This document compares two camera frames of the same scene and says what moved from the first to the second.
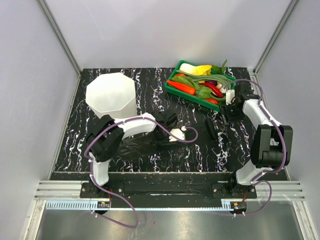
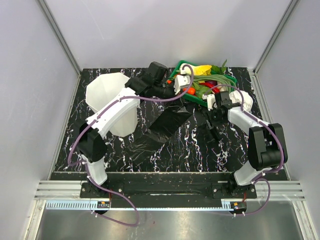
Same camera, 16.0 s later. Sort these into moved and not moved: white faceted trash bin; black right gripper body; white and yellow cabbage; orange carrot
Moved: black right gripper body
Not moved: white faceted trash bin; orange carrot; white and yellow cabbage
